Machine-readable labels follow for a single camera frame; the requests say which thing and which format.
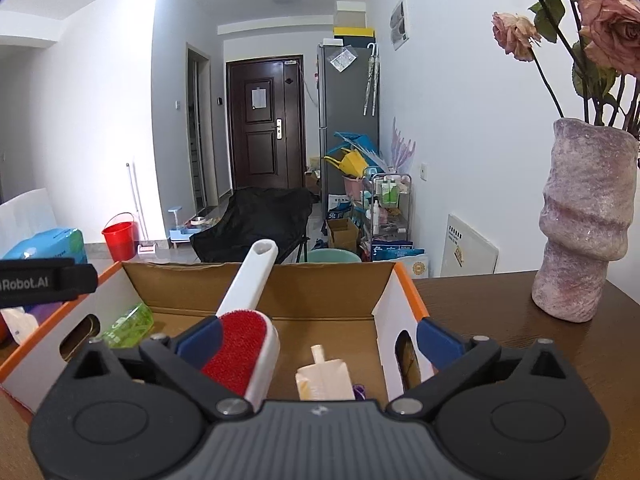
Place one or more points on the wall picture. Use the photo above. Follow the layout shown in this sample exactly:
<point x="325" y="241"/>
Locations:
<point x="399" y="22"/>

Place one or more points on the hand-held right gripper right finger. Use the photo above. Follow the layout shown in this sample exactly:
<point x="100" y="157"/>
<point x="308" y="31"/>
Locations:
<point x="439" y="342"/>

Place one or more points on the blue and white packages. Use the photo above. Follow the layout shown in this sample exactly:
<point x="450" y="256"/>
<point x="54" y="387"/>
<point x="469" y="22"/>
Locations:
<point x="400" y="257"/>

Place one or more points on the red and white lint brush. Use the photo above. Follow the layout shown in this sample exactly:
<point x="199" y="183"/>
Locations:
<point x="240" y="345"/>

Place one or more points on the purple tissue pack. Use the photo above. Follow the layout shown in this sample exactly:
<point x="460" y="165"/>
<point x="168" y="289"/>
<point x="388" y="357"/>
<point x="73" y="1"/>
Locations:
<point x="47" y="312"/>

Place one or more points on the purple wall decoration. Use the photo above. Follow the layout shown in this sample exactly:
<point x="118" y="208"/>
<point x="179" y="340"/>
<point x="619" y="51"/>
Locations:
<point x="402" y="147"/>

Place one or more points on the blue tissue pack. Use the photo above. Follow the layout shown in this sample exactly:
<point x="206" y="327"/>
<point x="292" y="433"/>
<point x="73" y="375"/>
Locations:
<point x="45" y="247"/>

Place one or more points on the printed cardboard box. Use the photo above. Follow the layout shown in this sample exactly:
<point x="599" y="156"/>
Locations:
<point x="310" y="290"/>

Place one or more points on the metal utility cart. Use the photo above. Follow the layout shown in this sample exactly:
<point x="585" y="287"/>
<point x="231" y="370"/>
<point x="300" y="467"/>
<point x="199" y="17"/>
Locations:
<point x="390" y="205"/>

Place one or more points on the black folding chair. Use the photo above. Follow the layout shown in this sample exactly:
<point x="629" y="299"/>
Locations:
<point x="250" y="220"/>

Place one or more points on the pink plastic bucket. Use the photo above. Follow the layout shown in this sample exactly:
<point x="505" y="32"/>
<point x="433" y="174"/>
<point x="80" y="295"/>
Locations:
<point x="354" y="185"/>

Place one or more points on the blue plastic item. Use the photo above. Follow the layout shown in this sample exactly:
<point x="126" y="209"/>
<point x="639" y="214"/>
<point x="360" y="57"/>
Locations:
<point x="355" y="140"/>

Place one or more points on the purple bottle cap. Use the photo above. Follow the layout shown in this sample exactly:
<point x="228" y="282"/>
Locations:
<point x="359" y="393"/>

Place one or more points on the green spray bottle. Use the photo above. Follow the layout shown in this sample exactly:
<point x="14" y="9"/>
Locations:
<point x="127" y="327"/>

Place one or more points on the clear bags on refrigerator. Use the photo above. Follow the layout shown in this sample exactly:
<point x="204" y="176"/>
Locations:
<point x="341" y="59"/>

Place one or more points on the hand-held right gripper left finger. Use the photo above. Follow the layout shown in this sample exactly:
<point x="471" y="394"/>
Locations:
<point x="200" y="339"/>

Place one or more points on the yellow watering can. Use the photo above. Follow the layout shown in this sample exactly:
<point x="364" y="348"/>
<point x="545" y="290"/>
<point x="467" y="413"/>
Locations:
<point x="350" y="162"/>

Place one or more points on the dark brown door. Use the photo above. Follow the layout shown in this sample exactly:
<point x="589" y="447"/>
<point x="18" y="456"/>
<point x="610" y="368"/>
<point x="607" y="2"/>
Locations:
<point x="265" y="125"/>

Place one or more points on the cream square container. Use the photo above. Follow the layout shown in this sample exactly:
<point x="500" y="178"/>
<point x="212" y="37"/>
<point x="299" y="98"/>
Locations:
<point x="325" y="380"/>

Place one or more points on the green plastic basin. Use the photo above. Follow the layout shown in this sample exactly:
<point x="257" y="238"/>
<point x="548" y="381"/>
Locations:
<point x="332" y="256"/>

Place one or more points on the blue pet water feeder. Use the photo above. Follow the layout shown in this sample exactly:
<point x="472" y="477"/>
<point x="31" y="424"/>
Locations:
<point x="182" y="232"/>

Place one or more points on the pink ceramic vase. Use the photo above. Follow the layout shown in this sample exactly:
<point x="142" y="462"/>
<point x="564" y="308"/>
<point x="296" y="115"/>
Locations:
<point x="582" y="220"/>

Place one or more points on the red plastic bucket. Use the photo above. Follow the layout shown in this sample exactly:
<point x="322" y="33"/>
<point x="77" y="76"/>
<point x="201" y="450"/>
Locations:
<point x="119" y="240"/>

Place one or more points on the yellow and black box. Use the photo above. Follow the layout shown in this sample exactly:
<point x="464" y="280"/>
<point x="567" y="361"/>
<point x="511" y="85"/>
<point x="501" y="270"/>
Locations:
<point x="354" y="32"/>

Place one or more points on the folded white umbrella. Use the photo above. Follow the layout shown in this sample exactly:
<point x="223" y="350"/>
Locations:
<point x="371" y="80"/>

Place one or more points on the small brown cardboard box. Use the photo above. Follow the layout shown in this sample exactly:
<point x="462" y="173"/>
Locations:
<point x="342" y="235"/>

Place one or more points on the dried pink rose bouquet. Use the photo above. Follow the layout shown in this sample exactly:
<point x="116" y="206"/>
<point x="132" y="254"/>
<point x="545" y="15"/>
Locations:
<point x="605" y="25"/>

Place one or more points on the white leaning board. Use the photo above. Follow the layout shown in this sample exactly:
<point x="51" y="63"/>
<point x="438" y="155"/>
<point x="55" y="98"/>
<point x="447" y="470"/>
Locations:
<point x="467" y="247"/>

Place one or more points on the wall outlet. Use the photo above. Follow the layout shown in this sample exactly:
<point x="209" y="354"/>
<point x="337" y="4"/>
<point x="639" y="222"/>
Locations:
<point x="424" y="171"/>

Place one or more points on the mop with white pole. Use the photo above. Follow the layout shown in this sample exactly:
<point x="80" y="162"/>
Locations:
<point x="136" y="210"/>

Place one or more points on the grey refrigerator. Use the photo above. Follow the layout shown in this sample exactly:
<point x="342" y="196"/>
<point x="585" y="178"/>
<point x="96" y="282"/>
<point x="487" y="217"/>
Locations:
<point x="345" y="110"/>

